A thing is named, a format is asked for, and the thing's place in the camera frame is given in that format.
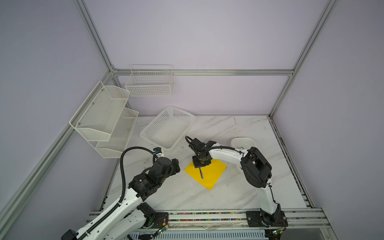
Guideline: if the silver metal fork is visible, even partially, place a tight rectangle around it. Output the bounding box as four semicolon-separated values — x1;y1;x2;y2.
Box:
199;168;204;180

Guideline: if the white rectangular plastic tray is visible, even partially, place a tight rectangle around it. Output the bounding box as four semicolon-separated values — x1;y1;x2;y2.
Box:
230;137;256;174

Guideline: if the white perforated plastic basket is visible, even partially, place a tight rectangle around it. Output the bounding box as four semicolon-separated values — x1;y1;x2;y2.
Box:
140;106;196;151

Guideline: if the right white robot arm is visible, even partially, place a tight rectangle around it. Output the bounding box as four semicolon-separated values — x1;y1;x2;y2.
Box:
185;136;288;228

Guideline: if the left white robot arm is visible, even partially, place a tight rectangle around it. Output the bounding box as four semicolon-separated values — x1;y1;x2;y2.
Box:
61;147;180;240

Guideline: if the white two-tier mesh shelf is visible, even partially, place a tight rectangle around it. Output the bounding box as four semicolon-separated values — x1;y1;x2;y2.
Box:
69;82;139;159

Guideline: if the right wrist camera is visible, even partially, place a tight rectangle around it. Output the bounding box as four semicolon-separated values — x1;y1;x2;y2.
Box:
185;136;206;153

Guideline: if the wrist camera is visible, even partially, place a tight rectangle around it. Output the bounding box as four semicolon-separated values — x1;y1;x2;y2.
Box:
153;147;164;159
185;136;206;153

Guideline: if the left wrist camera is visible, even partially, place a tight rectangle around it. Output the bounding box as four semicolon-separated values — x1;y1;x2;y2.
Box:
153;147;164;159

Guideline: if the white wire wall basket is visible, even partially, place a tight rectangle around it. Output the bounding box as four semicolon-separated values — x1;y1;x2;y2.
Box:
125;65;174;97

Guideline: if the aluminium front mounting rail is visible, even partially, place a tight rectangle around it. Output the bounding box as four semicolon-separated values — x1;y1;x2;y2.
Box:
77;209;337;240

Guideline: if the aluminium cage frame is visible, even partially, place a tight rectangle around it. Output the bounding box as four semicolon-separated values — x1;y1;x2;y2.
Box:
1;1;338;232

